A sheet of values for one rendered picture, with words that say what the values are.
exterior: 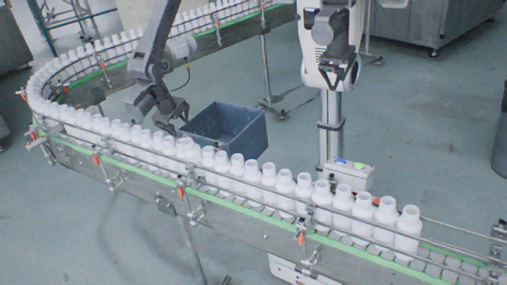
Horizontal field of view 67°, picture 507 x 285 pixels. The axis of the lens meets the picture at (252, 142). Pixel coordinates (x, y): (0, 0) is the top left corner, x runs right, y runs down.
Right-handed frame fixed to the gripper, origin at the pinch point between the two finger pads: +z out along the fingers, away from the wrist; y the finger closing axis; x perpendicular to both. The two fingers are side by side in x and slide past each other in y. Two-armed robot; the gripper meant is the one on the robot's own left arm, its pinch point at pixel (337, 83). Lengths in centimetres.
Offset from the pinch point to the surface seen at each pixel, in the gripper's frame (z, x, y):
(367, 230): 33.2, -16.3, -17.8
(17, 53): 115, 541, 151
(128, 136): 27, 78, -18
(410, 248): 33.9, -27.5, -18.4
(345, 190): 25.2, -8.2, -13.5
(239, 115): 51, 71, 43
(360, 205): 25.0, -13.8, -17.7
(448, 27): 109, 21, 356
